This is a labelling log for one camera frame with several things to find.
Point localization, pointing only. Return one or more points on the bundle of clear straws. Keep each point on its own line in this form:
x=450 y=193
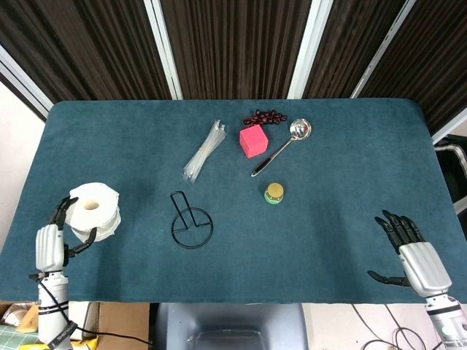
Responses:
x=205 y=149

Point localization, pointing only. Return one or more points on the white toilet paper roll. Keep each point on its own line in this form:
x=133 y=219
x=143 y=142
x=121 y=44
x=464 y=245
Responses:
x=98 y=215

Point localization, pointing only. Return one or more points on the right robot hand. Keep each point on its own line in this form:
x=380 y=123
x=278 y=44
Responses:
x=425 y=266

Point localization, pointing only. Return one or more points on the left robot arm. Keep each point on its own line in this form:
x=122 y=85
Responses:
x=53 y=310

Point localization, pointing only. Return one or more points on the black case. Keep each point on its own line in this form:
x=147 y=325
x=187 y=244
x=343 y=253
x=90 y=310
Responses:
x=452 y=171

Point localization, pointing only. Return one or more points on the grey plastic bin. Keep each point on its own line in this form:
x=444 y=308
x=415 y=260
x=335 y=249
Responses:
x=230 y=324

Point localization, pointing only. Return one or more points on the brown cardboard box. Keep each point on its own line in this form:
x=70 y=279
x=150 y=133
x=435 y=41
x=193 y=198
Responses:
x=120 y=321

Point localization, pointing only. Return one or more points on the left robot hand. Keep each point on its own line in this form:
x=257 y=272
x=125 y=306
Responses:
x=49 y=244

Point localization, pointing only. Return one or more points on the white partition frame post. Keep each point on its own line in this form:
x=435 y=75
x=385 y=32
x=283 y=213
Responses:
x=383 y=47
x=22 y=82
x=164 y=47
x=308 y=47
x=450 y=127

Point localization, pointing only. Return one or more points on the green bottle gold cap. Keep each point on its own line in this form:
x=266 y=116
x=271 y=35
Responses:
x=274 y=193

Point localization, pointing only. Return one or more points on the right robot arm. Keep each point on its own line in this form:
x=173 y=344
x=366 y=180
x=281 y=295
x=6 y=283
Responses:
x=447 y=324

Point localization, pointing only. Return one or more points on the wooden block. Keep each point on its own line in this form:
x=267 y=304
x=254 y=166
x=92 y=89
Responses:
x=31 y=321

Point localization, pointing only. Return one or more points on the pink foam cube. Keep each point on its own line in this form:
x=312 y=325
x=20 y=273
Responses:
x=253 y=142

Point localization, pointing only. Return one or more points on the yellow plastic bag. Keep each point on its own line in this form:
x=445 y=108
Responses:
x=91 y=342

